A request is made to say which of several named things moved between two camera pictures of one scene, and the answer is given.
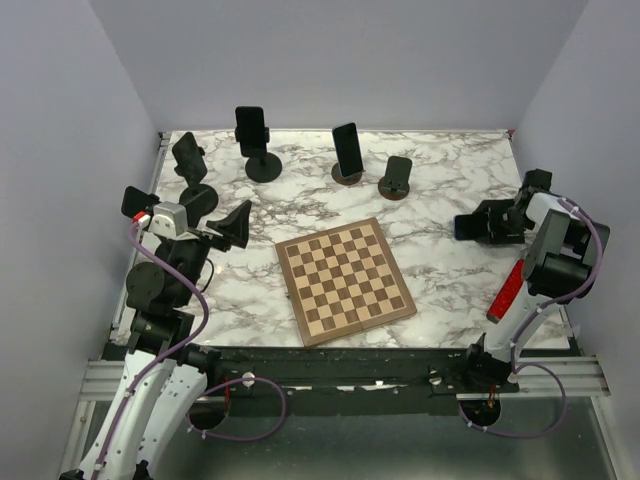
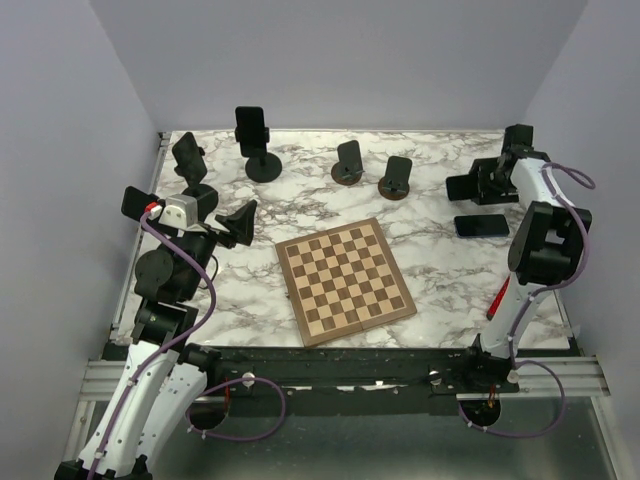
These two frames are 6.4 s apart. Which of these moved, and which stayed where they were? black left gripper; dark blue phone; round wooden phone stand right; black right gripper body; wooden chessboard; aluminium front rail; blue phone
Moved: black right gripper body; blue phone; dark blue phone
Stayed: wooden chessboard; black left gripper; aluminium front rail; round wooden phone stand right
